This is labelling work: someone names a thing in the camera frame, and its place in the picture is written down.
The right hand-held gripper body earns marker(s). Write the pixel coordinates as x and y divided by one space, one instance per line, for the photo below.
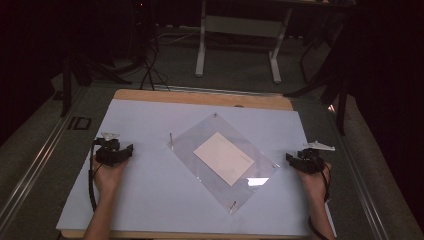
311 160

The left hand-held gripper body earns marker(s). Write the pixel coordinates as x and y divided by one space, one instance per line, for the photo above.
108 151

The white card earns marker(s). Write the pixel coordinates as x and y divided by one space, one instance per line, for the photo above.
224 158

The clear acrylic photo frame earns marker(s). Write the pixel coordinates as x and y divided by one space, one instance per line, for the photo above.
213 180

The person's right hand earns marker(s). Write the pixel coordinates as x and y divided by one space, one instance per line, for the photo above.
315 185

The person's left hand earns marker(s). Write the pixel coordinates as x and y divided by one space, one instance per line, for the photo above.
108 178

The white table mat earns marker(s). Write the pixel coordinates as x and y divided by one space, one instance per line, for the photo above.
150 186

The black tripod stand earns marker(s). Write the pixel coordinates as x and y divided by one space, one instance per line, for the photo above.
333 80

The wooden table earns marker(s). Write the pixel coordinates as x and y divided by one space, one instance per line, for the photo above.
200 98

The metal floor rail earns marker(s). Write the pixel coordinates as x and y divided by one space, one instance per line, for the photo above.
36 160
213 90
360 180

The white metal desk frame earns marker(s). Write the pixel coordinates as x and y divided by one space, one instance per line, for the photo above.
240 26

